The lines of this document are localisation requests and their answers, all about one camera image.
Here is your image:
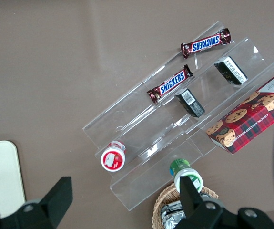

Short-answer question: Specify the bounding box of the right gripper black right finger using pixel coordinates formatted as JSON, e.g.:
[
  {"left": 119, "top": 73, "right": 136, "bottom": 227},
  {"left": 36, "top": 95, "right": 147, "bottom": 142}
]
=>
[{"left": 174, "top": 176, "right": 237, "bottom": 229}]

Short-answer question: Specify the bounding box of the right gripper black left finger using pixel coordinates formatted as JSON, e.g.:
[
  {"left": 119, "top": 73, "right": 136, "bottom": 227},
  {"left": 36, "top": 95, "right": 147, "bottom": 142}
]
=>
[{"left": 16, "top": 176, "right": 73, "bottom": 229}]

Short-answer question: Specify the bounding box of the light wicker basket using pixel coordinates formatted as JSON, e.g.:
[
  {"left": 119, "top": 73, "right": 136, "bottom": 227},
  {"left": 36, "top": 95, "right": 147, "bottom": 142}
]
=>
[{"left": 152, "top": 183, "right": 220, "bottom": 229}]

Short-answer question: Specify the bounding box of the beige plastic serving tray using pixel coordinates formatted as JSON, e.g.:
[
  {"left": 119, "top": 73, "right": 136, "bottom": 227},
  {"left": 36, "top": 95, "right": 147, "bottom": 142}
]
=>
[{"left": 0, "top": 140, "right": 26, "bottom": 218}]

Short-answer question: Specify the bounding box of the silver foil-wrapped pack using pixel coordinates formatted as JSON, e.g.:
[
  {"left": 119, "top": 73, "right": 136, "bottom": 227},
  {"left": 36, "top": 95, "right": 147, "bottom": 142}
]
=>
[
  {"left": 161, "top": 199, "right": 184, "bottom": 213},
  {"left": 162, "top": 209, "right": 187, "bottom": 229}
]

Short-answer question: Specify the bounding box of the green yogurt cup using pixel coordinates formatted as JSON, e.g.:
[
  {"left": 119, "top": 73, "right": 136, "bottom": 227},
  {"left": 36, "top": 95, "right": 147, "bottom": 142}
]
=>
[{"left": 169, "top": 158, "right": 203, "bottom": 194}]

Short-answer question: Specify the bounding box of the red strawberry yogurt cup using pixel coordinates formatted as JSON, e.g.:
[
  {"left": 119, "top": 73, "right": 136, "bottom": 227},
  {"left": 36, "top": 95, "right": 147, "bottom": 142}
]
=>
[{"left": 100, "top": 140, "right": 127, "bottom": 172}]

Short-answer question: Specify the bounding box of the clear acrylic stepped display stand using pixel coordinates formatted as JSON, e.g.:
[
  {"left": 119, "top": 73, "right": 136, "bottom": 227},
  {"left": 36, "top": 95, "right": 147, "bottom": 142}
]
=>
[{"left": 82, "top": 21, "right": 274, "bottom": 212}]

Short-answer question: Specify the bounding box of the small black carton box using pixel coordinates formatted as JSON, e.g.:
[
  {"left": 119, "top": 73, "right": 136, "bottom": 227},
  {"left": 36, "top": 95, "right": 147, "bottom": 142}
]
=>
[
  {"left": 213, "top": 56, "right": 249, "bottom": 86},
  {"left": 174, "top": 88, "right": 206, "bottom": 118}
]

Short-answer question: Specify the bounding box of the red tartan cookie box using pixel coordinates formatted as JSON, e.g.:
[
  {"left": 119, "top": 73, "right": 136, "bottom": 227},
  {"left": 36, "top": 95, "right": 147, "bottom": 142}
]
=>
[{"left": 205, "top": 68, "right": 274, "bottom": 155}]

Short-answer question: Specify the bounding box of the Snickers chocolate bar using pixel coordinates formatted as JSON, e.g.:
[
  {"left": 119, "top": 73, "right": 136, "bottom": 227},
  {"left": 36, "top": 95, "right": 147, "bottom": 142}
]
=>
[
  {"left": 147, "top": 64, "right": 194, "bottom": 104},
  {"left": 180, "top": 28, "right": 232, "bottom": 59}
]

